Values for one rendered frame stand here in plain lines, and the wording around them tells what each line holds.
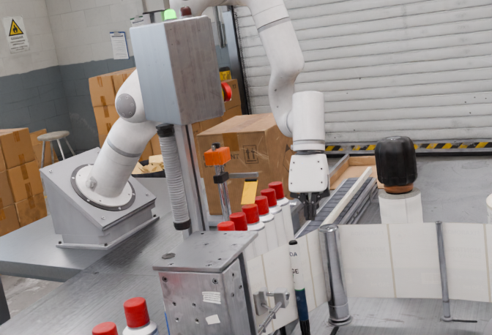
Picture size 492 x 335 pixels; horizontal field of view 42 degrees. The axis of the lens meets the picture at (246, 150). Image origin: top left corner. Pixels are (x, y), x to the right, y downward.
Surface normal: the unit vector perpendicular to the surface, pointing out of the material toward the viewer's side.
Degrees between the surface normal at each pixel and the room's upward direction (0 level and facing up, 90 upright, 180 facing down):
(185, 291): 90
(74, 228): 90
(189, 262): 0
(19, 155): 91
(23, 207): 87
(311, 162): 68
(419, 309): 0
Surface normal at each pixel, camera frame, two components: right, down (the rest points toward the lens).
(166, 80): -0.84, 0.23
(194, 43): 0.52, 0.11
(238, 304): 0.91, -0.05
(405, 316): -0.15, -0.97
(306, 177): -0.42, -0.12
